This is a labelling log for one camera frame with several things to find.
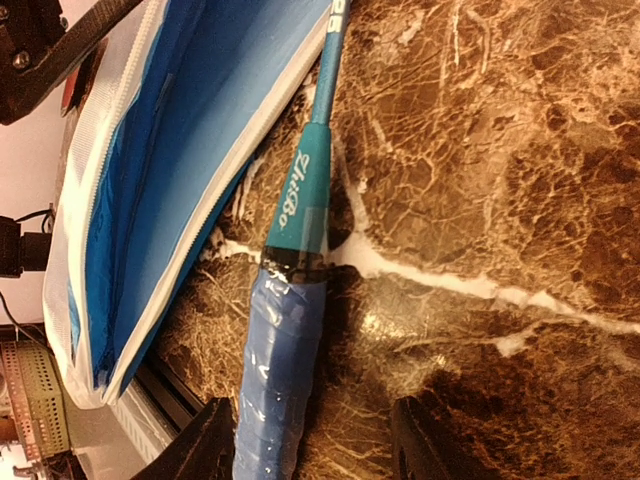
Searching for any blue badminton racket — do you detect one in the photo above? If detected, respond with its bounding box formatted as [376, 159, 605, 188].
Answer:
[232, 1, 351, 479]

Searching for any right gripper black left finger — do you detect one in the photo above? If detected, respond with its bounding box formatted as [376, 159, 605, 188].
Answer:
[133, 398, 234, 480]

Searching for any blue racket bag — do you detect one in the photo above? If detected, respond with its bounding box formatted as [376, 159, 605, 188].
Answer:
[42, 1, 329, 409]

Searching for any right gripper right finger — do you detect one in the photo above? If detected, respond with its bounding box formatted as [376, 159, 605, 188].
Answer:
[391, 396, 500, 479]

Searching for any black front table rail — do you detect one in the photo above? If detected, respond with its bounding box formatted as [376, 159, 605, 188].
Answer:
[136, 362, 204, 433]

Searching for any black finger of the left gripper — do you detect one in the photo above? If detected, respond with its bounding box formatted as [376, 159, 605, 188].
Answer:
[1, 0, 139, 125]

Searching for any orange perforated storage basket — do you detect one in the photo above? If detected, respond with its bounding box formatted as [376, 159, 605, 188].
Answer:
[1, 341, 70, 462]

